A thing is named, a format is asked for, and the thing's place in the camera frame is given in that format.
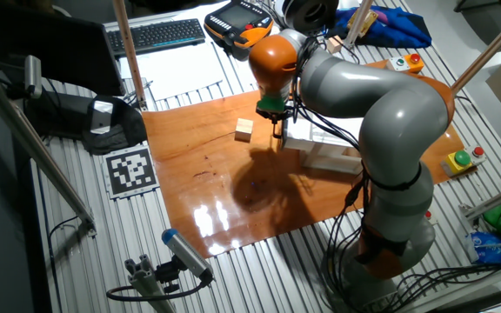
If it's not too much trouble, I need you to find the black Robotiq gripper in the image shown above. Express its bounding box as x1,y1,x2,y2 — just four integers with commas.
255,107,295,139

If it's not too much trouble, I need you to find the light wooden cube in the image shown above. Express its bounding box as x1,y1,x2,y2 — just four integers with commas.
234,117,255,143
326,36,344,54

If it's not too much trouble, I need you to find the glossy orange wooden board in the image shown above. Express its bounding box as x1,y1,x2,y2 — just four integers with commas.
141,58,467,260

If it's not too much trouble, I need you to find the white printed paper sheet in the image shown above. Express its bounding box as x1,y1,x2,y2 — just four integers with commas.
118,41,225,102

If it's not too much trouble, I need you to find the black orange teach pendant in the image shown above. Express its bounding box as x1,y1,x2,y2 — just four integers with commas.
204,0,276,61

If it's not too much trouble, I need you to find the black round spool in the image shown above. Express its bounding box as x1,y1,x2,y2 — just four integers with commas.
283,0,341,36

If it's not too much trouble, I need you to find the grey green-button box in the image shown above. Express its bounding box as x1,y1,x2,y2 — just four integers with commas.
384,55,410,72

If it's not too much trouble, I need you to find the black white fiducial marker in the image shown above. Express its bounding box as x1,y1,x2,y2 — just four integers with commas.
102,145,160,200

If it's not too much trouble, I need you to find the orange red-button box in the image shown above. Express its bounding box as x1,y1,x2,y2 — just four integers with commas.
406,52,425,73

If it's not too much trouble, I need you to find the black computer keyboard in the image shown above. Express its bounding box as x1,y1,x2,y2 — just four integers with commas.
105,17,207,57

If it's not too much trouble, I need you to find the black fabric bag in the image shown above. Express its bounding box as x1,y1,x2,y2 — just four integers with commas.
23,89,149,157

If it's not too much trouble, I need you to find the blue cloth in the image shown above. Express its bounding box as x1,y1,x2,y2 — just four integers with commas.
326,6,433,49

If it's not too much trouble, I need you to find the shiny grey rectangular device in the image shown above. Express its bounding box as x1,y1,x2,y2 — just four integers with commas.
89,98,115,135

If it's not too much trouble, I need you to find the yellow green-button box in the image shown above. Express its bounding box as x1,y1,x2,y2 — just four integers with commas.
440,150,473,177

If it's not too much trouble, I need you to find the small grey red-button box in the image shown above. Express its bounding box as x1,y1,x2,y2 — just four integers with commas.
469,146,487,166

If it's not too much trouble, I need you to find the black computer monitor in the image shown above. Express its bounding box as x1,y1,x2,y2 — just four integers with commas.
0,3,126,97

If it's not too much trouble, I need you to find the blue plastic bag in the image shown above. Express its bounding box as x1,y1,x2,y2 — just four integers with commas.
465,230,501,266

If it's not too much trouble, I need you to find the dark metal bar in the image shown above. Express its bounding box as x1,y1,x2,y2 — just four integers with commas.
424,284,501,313

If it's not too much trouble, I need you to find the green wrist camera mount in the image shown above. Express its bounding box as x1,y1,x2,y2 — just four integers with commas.
257,94,287,113

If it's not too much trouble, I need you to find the white plastic drawer cabinet frame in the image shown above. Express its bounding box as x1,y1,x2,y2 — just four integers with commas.
300,117,367,176

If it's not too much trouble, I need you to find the aluminium frame post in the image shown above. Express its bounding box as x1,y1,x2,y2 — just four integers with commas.
344,0,376,48
111,0,149,110
450,0,501,93

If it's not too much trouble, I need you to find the brass bracket plate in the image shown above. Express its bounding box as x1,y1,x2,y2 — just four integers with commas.
348,9,380,37

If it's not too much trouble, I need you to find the silver camera with blue end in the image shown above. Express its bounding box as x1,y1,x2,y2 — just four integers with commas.
161,228,215,283

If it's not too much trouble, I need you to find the black camera cable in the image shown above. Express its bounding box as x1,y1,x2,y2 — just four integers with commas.
105,277,215,303

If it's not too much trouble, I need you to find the short aluminium profile mount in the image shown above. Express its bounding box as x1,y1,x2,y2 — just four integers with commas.
124,254,177,313

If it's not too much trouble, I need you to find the aluminium frame bar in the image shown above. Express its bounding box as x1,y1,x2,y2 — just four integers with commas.
461,176,501,222
0,56,98,238

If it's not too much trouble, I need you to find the silver depth camera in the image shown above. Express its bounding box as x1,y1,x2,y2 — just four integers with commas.
23,54,43,100

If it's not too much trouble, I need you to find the thin black cable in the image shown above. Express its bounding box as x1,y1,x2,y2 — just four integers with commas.
48,215,80,313

